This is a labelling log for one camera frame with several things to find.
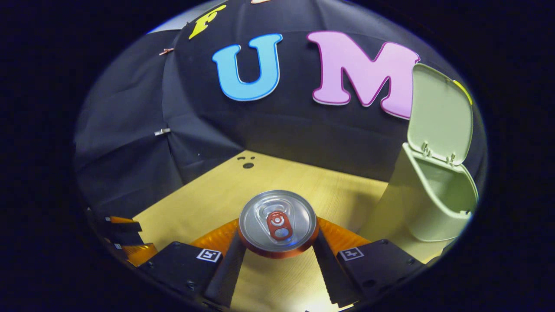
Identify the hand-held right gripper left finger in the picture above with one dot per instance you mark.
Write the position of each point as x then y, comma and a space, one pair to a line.
225, 277

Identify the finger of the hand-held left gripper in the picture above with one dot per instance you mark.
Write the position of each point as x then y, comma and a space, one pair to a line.
125, 239
125, 226

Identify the orange pop can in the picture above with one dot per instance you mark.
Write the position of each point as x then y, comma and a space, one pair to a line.
277, 221

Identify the black backdrop cloth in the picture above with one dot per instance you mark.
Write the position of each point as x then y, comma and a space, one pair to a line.
282, 125

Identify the copper clip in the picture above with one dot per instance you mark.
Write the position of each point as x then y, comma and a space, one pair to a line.
166, 51

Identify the silver clip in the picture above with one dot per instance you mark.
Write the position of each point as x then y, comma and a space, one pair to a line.
162, 131

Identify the wooden desktop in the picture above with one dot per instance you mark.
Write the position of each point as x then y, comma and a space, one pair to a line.
303, 182

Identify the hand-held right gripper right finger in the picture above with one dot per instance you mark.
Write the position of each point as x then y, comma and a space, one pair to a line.
331, 273

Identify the pale green desktop garbage bin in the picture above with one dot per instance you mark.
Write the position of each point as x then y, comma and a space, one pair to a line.
407, 203

